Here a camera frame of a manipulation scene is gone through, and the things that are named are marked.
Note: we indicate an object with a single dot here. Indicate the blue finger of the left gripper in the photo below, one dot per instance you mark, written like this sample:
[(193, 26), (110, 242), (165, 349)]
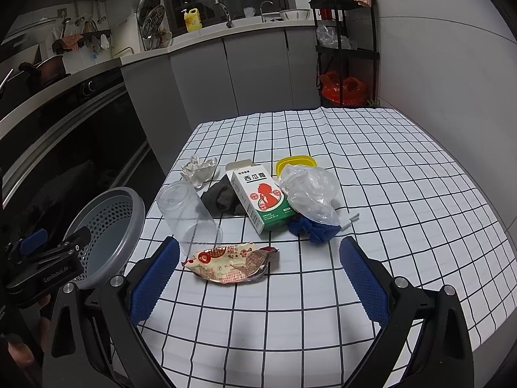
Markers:
[(78, 240), (33, 241)]

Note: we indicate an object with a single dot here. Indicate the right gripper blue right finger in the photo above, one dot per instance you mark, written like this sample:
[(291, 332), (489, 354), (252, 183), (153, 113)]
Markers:
[(361, 272)]

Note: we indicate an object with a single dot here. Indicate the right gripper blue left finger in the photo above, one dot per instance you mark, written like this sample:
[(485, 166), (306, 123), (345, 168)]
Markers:
[(148, 279)]

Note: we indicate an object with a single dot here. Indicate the blue cloth scrap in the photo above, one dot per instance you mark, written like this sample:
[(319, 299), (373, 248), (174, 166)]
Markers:
[(318, 233)]

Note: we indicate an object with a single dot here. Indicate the red beige snack wrapper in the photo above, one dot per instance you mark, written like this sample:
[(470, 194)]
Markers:
[(231, 264)]

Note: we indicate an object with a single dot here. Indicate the clear plastic bag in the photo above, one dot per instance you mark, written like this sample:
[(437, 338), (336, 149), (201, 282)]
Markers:
[(310, 192), (327, 36)]

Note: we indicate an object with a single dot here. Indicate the dark grey cloth rag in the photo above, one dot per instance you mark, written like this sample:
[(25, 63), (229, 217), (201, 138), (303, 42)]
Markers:
[(221, 198)]

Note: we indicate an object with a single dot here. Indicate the white green medicine box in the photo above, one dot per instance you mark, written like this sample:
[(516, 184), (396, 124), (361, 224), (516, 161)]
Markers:
[(262, 199)]

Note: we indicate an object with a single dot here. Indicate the white grid paper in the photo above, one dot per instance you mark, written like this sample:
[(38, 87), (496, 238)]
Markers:
[(197, 172)]

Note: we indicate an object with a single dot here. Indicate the grey perforated trash bin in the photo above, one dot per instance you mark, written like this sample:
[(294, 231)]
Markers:
[(115, 220)]

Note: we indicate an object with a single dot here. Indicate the grey kitchen cabinets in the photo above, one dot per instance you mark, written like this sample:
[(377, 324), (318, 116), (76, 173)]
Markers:
[(218, 74)]

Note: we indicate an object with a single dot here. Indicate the chrome kitchen faucet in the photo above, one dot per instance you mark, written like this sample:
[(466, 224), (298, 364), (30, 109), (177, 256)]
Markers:
[(229, 20)]

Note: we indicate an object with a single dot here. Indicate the small white plastic piece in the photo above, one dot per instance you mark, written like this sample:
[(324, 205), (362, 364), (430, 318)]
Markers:
[(348, 219)]

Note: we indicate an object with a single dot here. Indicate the white black grid tablecloth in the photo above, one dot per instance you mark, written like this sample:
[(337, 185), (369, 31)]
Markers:
[(269, 304)]

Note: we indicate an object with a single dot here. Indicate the black built-in oven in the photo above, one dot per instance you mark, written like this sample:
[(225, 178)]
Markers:
[(70, 142)]

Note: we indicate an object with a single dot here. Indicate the copper cooking pot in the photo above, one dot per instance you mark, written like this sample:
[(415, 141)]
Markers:
[(52, 68)]

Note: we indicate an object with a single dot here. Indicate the red plastic bag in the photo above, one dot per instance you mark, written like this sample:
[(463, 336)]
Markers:
[(347, 91)]

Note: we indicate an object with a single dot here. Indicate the dish rack with pot lids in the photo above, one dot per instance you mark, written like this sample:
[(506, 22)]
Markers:
[(150, 18)]

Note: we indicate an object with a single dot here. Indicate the yellow detergent bottle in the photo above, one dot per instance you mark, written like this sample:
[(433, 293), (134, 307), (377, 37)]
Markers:
[(192, 19)]

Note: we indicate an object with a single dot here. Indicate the clear plastic bag on rack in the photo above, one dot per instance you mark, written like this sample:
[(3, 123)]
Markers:
[(327, 36)]

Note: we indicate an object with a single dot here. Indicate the black metal storage rack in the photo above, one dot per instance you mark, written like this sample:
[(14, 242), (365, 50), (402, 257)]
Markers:
[(347, 52)]

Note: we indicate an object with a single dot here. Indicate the white mug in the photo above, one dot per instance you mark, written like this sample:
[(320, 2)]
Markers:
[(249, 11)]

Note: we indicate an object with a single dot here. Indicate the steel mixing bowl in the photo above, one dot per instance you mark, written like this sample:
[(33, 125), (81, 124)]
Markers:
[(295, 14)]

